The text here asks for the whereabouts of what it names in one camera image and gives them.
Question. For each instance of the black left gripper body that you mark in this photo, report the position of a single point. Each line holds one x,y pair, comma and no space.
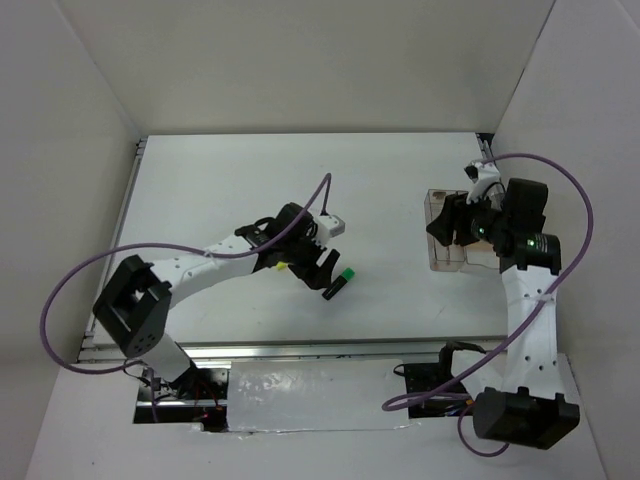
302,249

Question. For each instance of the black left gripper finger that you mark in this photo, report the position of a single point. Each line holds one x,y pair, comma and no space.
315,277
328,265

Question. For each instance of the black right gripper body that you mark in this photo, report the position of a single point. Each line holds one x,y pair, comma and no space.
477,221

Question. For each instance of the black green-capped highlighter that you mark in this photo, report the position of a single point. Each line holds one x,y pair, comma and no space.
338,284

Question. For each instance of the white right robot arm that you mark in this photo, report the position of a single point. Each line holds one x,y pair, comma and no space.
524,404

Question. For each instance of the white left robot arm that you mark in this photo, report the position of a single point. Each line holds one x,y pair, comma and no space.
134,306

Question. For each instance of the white foil sheet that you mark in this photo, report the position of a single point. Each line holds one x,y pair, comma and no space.
319,395

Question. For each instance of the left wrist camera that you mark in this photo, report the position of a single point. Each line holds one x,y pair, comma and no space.
333,224

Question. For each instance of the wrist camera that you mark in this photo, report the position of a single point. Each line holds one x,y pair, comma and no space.
484,175
333,224

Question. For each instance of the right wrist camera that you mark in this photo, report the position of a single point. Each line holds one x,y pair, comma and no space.
484,175

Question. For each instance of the aluminium front rail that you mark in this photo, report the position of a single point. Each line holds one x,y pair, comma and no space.
319,350

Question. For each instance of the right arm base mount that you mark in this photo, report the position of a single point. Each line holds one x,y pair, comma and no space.
426,376

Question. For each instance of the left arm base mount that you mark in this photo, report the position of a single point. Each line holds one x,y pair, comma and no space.
202,402

